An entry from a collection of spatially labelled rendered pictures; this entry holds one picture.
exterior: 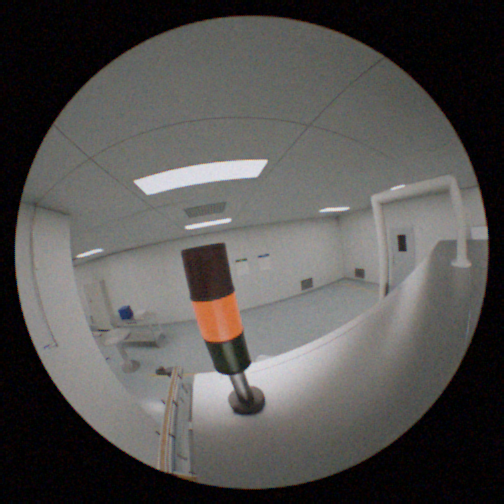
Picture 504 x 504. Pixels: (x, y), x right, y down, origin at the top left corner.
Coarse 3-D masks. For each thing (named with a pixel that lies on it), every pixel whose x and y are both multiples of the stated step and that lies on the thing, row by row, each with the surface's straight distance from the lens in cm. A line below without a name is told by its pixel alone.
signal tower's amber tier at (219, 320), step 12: (216, 300) 16; (228, 300) 16; (204, 312) 16; (216, 312) 16; (228, 312) 16; (204, 324) 17; (216, 324) 17; (228, 324) 17; (240, 324) 18; (204, 336) 18; (216, 336) 17; (228, 336) 17
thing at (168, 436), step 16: (176, 368) 239; (176, 384) 214; (176, 400) 198; (176, 416) 190; (160, 432) 175; (176, 432) 182; (160, 448) 170; (176, 448) 176; (160, 464) 169; (176, 464) 172
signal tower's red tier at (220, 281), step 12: (192, 252) 15; (204, 252) 15; (216, 252) 15; (192, 264) 15; (204, 264) 15; (216, 264) 15; (228, 264) 17; (192, 276) 16; (204, 276) 15; (216, 276) 15; (228, 276) 16; (192, 288) 16; (204, 288) 15; (216, 288) 15; (228, 288) 16
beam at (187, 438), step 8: (184, 392) 255; (192, 392) 265; (184, 400) 245; (192, 400) 256; (184, 408) 237; (184, 416) 228; (184, 424) 222; (184, 432) 216; (184, 440) 212; (192, 440) 221; (184, 448) 208; (192, 448) 216; (184, 456) 205; (192, 456) 211; (184, 464) 203; (192, 464) 207; (184, 472) 202
